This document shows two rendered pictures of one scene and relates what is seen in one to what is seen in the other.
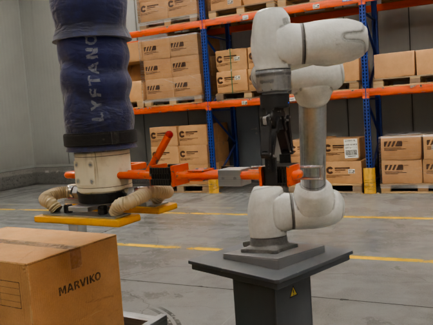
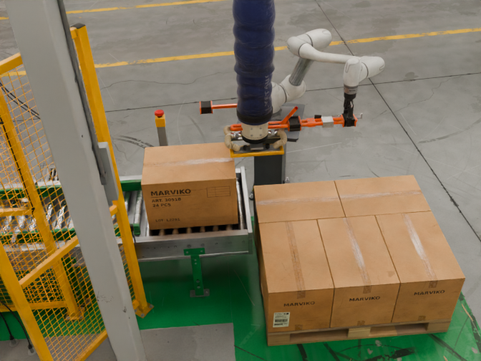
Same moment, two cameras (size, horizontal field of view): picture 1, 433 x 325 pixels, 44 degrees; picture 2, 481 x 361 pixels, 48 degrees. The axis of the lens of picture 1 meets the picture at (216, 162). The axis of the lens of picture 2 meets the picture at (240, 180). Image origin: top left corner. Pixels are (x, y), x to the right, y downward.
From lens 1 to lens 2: 2.78 m
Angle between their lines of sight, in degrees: 46
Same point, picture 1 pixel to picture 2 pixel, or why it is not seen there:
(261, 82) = (350, 91)
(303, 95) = not seen: hidden behind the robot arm
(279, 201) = (280, 93)
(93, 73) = (266, 89)
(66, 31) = (258, 74)
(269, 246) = (275, 117)
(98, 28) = (270, 69)
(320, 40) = (373, 72)
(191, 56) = not seen: outside the picture
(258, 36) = (353, 74)
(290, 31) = (363, 71)
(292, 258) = not seen: hidden behind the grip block
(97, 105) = (266, 102)
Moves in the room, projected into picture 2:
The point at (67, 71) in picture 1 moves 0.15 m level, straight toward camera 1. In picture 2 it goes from (254, 90) to (274, 99)
